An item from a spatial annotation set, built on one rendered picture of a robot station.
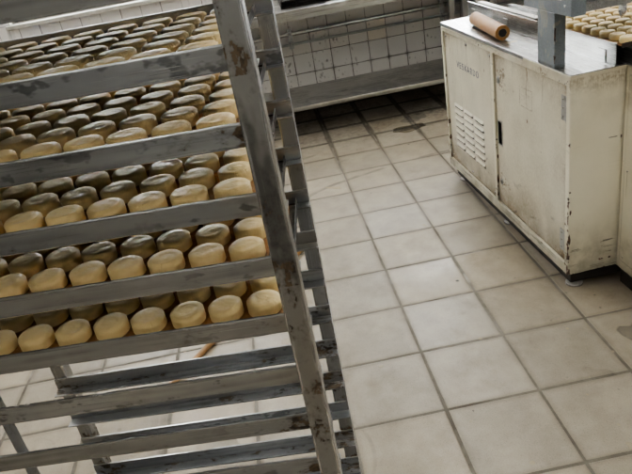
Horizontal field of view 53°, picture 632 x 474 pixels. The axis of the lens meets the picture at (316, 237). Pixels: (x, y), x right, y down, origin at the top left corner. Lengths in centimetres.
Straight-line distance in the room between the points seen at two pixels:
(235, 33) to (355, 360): 176
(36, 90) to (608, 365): 192
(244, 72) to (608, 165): 187
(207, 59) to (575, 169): 180
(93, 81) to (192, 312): 35
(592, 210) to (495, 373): 69
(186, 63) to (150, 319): 39
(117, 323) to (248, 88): 42
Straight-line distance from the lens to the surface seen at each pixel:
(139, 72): 76
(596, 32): 248
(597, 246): 257
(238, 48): 71
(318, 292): 135
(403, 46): 533
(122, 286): 88
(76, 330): 100
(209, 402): 153
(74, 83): 78
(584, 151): 237
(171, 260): 89
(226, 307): 93
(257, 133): 73
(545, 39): 237
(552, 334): 241
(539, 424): 207
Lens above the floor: 145
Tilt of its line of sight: 27 degrees down
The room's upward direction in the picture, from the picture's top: 11 degrees counter-clockwise
